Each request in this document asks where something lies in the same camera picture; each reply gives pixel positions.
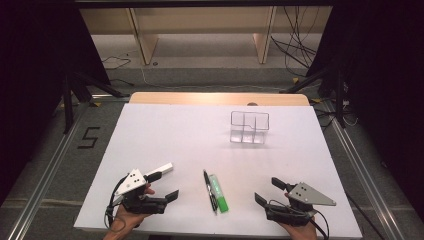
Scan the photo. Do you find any white stick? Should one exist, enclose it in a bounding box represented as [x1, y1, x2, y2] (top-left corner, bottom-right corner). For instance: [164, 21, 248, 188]
[143, 162, 174, 178]

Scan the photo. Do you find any black curtain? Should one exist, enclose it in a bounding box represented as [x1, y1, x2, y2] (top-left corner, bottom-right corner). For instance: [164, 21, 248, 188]
[305, 0, 424, 214]
[0, 0, 112, 204]

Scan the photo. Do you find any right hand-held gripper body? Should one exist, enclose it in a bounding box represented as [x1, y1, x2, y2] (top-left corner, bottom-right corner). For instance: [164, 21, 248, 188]
[265, 182, 337, 227]

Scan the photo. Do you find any green marker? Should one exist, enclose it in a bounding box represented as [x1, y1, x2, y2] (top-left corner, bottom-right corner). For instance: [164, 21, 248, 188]
[208, 173, 230, 214]

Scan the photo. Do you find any black metal stand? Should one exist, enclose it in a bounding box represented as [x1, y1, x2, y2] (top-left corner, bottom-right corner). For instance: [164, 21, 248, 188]
[279, 63, 348, 129]
[61, 71, 131, 134]

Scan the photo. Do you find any white table cover sheet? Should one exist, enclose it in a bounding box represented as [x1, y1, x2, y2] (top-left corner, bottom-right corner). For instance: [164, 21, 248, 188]
[73, 103, 363, 238]

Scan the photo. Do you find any person's right hand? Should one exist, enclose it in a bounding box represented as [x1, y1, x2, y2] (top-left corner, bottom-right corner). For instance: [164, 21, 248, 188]
[280, 218, 319, 240]

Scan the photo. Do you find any beige wooden shelf unit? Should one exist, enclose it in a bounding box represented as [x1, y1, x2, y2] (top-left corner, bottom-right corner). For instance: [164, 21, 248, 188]
[79, 6, 333, 66]

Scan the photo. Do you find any black pen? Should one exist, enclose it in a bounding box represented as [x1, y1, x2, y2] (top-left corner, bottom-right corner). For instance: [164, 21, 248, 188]
[203, 169, 219, 216]

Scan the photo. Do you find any left hand-held gripper cable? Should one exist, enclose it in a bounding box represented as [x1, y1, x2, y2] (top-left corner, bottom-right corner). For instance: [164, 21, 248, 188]
[104, 174, 129, 231]

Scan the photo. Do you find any person's left hand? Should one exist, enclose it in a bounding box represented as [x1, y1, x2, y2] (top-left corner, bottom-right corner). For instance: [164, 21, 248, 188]
[110, 186, 156, 234]

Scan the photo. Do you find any aluminium floor rail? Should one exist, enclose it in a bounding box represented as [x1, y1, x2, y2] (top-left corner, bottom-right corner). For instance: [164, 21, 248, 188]
[6, 99, 85, 240]
[322, 99, 405, 240]

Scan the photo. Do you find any bundle of black cables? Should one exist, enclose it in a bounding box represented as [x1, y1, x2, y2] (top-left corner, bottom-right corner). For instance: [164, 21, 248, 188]
[269, 6, 322, 78]

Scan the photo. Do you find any clear plastic pen holder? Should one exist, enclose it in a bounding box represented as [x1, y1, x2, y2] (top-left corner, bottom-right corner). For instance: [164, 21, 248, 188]
[229, 110, 270, 145]

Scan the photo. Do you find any hand-held gripper cable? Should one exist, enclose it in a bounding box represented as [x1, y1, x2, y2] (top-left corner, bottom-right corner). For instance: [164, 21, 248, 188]
[269, 199, 331, 240]
[104, 174, 129, 231]

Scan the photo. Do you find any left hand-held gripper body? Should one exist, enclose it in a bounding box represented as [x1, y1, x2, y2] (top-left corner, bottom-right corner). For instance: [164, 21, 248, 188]
[114, 168, 168, 215]

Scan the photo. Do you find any thin black floor cable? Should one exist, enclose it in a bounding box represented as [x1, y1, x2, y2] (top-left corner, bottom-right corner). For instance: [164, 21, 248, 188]
[101, 54, 133, 71]

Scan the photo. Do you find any right hand-held gripper cable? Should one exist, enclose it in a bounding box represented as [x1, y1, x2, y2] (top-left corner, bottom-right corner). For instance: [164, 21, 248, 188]
[269, 199, 331, 240]

